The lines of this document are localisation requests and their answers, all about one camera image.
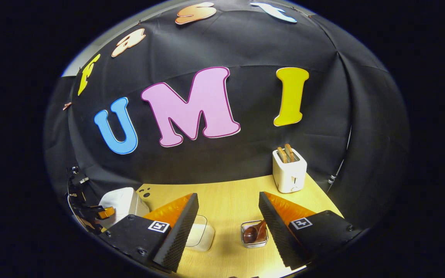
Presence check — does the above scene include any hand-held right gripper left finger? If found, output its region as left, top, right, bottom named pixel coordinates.
left=99, top=193, right=200, bottom=274

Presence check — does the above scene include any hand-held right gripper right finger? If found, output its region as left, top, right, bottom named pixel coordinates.
left=258, top=191, right=364, bottom=271

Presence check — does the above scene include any white rice cooker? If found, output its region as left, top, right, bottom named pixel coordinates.
left=98, top=187, right=151, bottom=229

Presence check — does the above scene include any white rice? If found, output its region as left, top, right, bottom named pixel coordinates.
left=186, top=224, right=214, bottom=251

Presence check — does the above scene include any brown wooden spoon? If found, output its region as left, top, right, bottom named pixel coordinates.
left=243, top=220, right=268, bottom=245

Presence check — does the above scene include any clear glass chopstick holder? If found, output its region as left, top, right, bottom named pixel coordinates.
left=240, top=220, right=270, bottom=249

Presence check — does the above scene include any clear plastic container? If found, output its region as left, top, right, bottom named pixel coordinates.
left=185, top=214, right=216, bottom=253

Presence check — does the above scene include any white toaster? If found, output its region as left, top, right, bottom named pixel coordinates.
left=272, top=149, right=308, bottom=194

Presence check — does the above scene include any white cable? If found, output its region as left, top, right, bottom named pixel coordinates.
left=327, top=127, right=353, bottom=185

